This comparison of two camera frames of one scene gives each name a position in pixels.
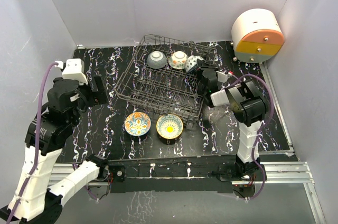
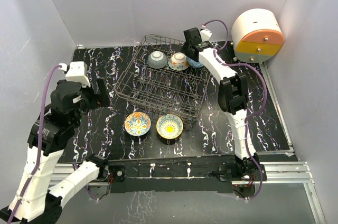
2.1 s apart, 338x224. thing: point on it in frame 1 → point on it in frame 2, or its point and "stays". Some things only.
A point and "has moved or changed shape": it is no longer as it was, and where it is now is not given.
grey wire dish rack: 166,75 stays
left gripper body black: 86,95 stays
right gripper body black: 200,73 → 185,50
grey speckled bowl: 156,59 stays
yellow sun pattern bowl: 169,126 stays
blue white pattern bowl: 191,61 has moved or changed shape
